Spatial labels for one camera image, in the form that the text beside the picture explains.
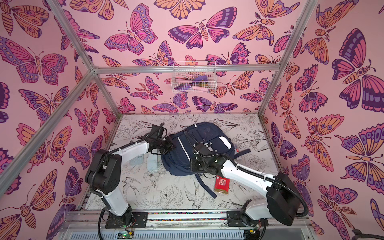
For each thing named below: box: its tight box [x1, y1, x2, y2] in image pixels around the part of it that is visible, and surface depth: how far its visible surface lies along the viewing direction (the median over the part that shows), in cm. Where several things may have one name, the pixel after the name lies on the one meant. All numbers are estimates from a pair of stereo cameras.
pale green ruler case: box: [147, 154, 158, 173], surface depth 94 cm
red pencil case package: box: [214, 175, 231, 194], surface depth 87 cm
